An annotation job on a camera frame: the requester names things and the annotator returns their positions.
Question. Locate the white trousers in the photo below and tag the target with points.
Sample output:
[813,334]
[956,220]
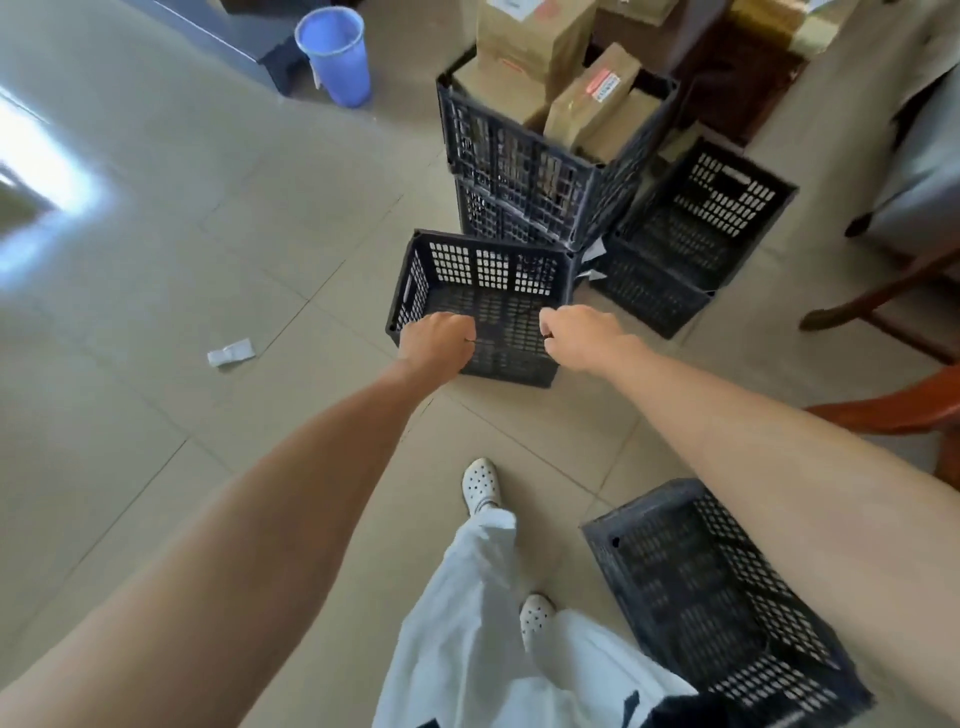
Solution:
[465,645]

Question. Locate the flat cardboard box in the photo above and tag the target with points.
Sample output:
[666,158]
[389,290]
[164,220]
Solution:
[499,90]

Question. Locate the person's right fingers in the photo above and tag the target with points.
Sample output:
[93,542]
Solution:
[549,330]

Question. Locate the person's right hand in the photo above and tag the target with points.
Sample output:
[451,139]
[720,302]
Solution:
[589,337]

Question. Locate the white paper scrap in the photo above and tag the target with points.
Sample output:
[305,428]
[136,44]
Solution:
[231,352]

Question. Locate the plain brown cardboard box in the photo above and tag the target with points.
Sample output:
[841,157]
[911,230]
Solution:
[628,127]

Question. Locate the black crate holding boxes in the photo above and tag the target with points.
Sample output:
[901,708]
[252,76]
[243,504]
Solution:
[540,169]

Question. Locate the blue plastic bucket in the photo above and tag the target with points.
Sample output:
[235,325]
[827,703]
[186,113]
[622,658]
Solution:
[337,60]

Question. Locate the brown wooden chair leg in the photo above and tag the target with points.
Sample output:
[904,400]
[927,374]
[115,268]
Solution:
[877,296]

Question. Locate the grey seat cushion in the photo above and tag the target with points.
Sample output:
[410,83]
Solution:
[919,165]

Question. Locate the person's left hand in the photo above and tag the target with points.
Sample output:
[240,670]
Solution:
[435,345]

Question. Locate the red label cardboard box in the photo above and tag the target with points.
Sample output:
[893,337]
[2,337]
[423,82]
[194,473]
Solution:
[592,94]

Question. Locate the red-brown wooden chair frame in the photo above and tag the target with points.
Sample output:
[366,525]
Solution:
[900,409]

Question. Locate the person's right forearm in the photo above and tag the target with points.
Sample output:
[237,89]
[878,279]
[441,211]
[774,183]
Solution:
[787,495]

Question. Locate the black plastic crate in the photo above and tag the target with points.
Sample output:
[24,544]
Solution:
[697,225]
[495,296]
[697,600]
[499,217]

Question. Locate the white right clog shoe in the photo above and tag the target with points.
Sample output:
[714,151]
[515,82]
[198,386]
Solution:
[537,619]

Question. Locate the white paper tag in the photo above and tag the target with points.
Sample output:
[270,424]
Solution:
[592,259]

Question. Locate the person's left fingers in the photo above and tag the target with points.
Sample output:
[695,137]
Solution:
[463,334]

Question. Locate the dark grey desk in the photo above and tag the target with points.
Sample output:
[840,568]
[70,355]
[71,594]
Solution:
[232,34]

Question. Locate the white left clog shoe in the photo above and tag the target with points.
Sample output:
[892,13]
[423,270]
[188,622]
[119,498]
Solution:
[480,486]

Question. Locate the white clog shoe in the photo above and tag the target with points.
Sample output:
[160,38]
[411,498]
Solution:
[537,619]
[480,486]

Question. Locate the tall cardboard box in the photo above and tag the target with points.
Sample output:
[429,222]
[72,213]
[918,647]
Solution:
[529,34]

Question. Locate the person's left forearm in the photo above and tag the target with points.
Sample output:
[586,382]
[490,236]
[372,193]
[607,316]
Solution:
[262,525]

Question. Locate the dark brown wooden cabinet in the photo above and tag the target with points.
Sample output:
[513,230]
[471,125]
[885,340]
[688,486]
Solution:
[742,86]

